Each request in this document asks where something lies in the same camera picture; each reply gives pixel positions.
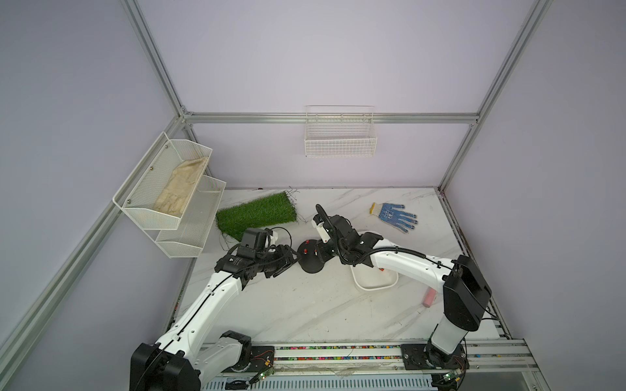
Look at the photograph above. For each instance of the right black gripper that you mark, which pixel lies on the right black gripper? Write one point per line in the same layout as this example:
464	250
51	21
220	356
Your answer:
321	247

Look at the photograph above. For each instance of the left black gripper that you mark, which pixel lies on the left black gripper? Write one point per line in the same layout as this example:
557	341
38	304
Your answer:
283	252

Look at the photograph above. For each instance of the black round screw base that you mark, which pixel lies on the black round screw base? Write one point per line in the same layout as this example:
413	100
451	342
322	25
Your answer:
309	262

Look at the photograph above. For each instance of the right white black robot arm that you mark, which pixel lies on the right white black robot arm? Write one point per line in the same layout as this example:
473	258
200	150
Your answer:
466	293

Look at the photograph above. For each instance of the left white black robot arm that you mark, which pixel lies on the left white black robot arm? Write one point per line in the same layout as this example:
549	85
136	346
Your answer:
177	361

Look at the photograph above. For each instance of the white plastic tray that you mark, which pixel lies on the white plastic tray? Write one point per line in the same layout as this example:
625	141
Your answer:
371	279

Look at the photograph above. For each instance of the green artificial grass mat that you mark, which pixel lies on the green artificial grass mat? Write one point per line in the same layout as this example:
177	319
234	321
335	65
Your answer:
267	211

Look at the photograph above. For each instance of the blue dotted work glove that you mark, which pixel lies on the blue dotted work glove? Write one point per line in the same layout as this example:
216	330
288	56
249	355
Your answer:
394	215

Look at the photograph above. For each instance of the lower white mesh shelf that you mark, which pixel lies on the lower white mesh shelf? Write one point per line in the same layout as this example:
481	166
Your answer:
190	238

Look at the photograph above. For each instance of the white mesh shelf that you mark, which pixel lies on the white mesh shelf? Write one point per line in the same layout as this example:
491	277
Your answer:
190	238
142	197

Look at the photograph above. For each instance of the beige cloth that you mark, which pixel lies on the beige cloth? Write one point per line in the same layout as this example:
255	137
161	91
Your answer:
174	198

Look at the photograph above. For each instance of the upper white mesh shelf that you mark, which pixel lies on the upper white mesh shelf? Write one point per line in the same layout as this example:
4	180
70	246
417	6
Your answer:
142	197

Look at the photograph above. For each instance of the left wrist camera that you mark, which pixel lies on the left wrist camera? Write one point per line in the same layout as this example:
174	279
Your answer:
271	238

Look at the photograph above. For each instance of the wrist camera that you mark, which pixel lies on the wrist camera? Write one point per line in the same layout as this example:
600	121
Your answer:
271	238
322	231

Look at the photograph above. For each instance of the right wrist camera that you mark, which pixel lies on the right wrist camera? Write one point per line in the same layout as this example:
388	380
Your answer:
322	231

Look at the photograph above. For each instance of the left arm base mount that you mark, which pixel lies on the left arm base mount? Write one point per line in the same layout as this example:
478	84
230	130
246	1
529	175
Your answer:
235	352

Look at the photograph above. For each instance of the pink purple handled tool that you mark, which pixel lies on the pink purple handled tool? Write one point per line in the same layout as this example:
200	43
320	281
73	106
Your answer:
429	298

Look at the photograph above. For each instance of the white wire wall basket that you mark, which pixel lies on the white wire wall basket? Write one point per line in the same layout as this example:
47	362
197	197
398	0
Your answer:
335	131

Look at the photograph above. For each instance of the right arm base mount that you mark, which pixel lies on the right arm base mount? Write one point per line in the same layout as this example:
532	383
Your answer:
425	356

